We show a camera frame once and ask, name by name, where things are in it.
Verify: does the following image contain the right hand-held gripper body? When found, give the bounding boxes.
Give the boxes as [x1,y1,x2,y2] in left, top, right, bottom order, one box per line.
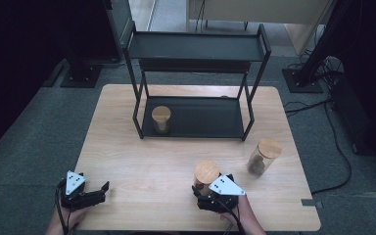
[196,175,246,213]

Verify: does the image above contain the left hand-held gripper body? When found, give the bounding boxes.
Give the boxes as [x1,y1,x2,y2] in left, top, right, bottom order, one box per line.
[60,170,91,210]

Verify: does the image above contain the tan jar wooden lid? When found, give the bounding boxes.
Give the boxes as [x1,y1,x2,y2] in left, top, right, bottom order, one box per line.
[193,160,222,197]

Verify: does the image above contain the glass jar dark contents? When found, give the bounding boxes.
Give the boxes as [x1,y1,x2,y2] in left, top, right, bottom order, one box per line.
[246,137,283,178]

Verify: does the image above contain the black metal two-tier rack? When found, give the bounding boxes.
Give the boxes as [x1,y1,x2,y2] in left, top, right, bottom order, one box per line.
[120,21,272,142]

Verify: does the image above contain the short glass jar wooden lid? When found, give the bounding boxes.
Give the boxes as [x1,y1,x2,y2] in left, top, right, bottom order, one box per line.
[151,105,173,135]

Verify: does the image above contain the person's left hand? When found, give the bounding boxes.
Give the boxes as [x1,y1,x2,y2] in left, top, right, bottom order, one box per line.
[57,206,88,230]

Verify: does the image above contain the person's right hand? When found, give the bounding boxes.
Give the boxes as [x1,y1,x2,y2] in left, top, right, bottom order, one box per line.
[219,195,256,227]

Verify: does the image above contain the grey tape patch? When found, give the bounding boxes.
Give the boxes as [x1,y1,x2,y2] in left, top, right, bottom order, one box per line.
[301,198,325,210]

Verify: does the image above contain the black stand square base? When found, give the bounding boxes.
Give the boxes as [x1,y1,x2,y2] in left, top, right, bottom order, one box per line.
[59,48,104,89]
[281,0,353,95]

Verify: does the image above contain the black box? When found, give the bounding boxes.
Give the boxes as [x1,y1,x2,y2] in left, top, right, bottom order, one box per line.
[330,77,375,156]

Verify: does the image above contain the light wooden panel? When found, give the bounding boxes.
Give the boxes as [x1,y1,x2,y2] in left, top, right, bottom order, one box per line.
[283,23,326,56]

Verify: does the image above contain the grey upright panel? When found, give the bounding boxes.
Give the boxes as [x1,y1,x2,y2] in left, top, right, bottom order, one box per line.
[106,0,135,63]

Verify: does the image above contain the beige cabinet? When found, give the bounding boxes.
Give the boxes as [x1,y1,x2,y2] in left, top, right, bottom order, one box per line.
[185,0,336,25]

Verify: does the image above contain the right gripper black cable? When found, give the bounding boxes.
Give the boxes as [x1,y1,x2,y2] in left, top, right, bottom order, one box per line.
[213,199,247,235]

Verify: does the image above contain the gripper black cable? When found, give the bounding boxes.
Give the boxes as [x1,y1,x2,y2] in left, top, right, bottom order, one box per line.
[54,180,71,235]
[213,199,247,235]

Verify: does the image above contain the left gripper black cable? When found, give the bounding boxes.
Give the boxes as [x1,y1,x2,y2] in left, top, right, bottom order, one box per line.
[54,180,71,235]

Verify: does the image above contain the long black floor cable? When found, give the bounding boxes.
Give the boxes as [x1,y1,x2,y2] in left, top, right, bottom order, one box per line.
[283,97,353,195]

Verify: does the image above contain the tangle of black cables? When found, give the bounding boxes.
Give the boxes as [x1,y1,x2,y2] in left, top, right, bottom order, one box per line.
[287,48,345,86]

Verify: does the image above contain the thin hanging black cables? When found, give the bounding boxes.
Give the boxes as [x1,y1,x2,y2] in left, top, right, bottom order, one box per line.
[194,0,209,33]

